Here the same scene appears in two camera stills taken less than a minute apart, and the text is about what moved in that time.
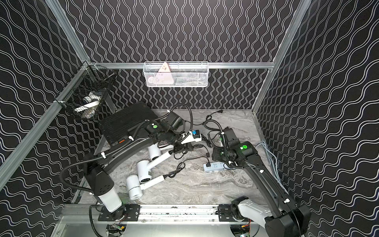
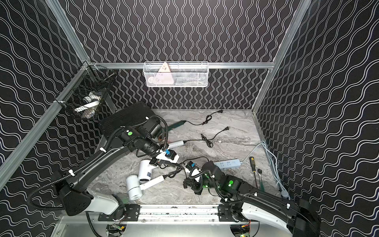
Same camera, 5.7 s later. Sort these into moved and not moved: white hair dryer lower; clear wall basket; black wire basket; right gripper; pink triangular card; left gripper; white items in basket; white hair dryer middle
Moved: left gripper; right gripper
Not moved: clear wall basket; black wire basket; white hair dryer middle; pink triangular card; white items in basket; white hair dryer lower
